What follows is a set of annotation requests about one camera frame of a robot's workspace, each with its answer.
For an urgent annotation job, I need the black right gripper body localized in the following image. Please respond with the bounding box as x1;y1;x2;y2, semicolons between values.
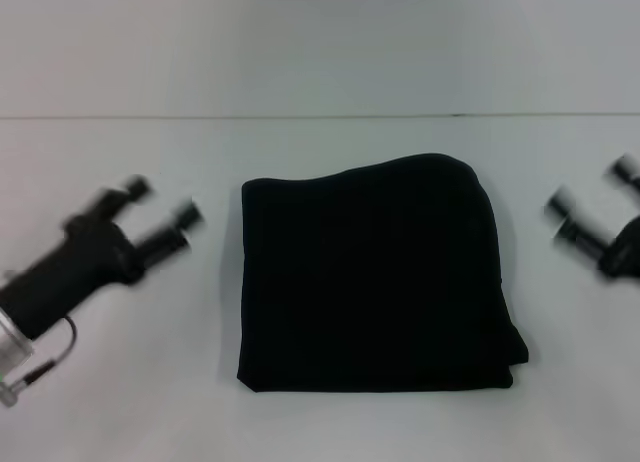
596;215;640;282

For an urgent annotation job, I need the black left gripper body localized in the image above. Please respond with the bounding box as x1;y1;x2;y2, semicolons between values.
0;213;147;342

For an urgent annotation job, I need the black shirt with FREE print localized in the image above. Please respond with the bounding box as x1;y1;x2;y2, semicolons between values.
235;152;530;394

